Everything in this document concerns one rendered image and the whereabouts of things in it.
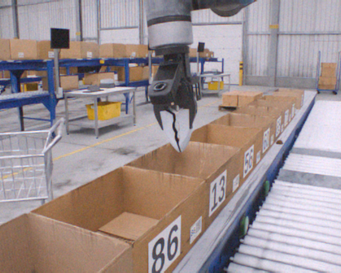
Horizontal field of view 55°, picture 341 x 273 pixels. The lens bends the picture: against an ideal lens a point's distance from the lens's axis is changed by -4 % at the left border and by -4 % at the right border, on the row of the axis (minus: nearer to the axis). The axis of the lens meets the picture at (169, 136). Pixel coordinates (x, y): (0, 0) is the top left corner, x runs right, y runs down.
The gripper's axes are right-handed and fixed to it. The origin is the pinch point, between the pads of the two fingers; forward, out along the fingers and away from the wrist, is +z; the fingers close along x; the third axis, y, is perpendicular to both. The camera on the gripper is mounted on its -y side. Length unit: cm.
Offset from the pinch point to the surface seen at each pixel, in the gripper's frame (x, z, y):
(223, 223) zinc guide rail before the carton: 0.4, 32.5, 31.6
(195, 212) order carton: 4.4, 22.8, 18.0
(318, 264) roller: -28, 50, 41
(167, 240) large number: 5.6, 22.1, 0.5
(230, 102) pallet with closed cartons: 164, 76, 806
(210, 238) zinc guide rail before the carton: 1.9, 32.3, 20.9
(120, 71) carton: 402, -33, 678
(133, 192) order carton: 28.5, 21.5, 27.4
